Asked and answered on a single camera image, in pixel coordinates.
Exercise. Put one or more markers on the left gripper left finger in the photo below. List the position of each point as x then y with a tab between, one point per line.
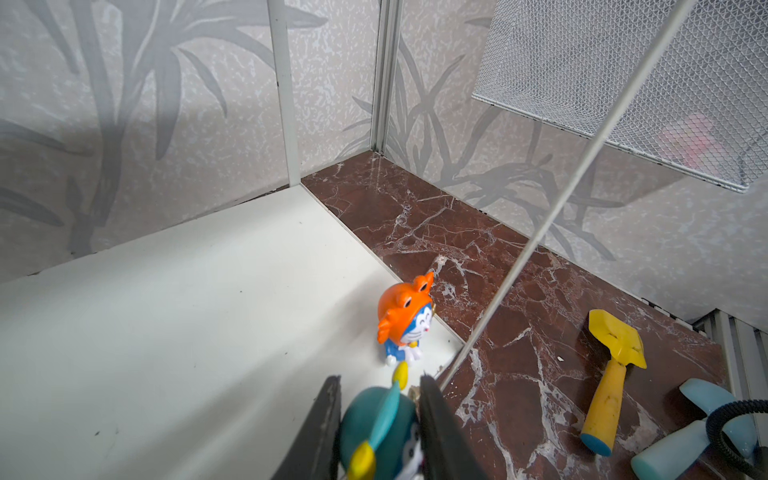
314	453

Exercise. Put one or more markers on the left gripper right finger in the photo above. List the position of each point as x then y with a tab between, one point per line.
447	453

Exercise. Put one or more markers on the teal blue Doraemon figure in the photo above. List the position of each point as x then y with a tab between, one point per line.
380	435

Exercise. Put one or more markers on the orange Doraemon figure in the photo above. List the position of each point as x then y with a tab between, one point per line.
405	312

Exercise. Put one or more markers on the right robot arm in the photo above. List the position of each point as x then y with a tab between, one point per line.
731	431

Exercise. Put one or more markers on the white two-tier shelf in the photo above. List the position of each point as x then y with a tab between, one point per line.
133	341

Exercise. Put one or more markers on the yellow toy spatula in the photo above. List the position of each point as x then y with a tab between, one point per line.
626	348

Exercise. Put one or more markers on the teal toy utensil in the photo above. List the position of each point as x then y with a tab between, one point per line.
672	455

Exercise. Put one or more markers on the pink object in basket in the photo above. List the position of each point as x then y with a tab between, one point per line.
690	142

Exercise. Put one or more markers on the white wire mesh basket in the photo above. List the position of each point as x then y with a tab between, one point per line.
566	63

